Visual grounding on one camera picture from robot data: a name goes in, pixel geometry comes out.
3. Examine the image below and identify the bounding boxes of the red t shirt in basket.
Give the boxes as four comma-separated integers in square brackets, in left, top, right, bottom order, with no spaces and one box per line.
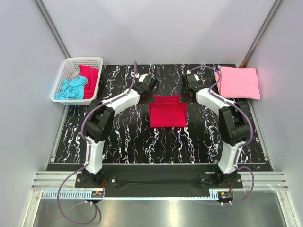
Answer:
[78,65,99,99]

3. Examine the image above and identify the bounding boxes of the red t shirt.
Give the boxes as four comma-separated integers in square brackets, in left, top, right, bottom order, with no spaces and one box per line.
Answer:
[148,95,187,128]
[78,65,99,99]

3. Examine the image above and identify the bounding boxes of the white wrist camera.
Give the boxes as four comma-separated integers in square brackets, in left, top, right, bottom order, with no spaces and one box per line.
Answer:
[186,70,199,84]
[135,73,148,82]

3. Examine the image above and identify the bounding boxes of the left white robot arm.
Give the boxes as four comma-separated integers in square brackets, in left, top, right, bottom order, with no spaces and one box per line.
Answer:
[81,74,159,187]

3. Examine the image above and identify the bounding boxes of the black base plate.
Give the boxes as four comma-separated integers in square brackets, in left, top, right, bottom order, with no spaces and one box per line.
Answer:
[75,164,243,198]

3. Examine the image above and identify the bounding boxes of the white plastic basket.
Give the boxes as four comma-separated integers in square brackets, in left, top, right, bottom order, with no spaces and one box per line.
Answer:
[50,57,103,105]

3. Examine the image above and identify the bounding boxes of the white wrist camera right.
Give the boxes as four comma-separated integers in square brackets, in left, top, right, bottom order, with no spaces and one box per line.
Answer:
[186,70,199,84]

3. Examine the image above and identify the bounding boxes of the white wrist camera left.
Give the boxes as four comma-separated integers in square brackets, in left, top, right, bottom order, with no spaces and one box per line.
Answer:
[135,73,148,82]

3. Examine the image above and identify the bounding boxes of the aluminium rail frame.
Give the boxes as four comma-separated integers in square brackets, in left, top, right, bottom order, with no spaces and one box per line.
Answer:
[22,151,303,227]

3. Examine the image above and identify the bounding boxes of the cyan t shirt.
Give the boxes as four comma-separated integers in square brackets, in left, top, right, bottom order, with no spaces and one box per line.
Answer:
[54,75,88,100]

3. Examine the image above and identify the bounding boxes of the folded pink t shirt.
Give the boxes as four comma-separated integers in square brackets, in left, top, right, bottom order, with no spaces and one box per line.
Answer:
[215,66,261,100]

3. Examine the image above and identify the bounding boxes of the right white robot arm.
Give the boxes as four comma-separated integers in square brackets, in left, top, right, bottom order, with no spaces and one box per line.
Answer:
[180,73,253,188]

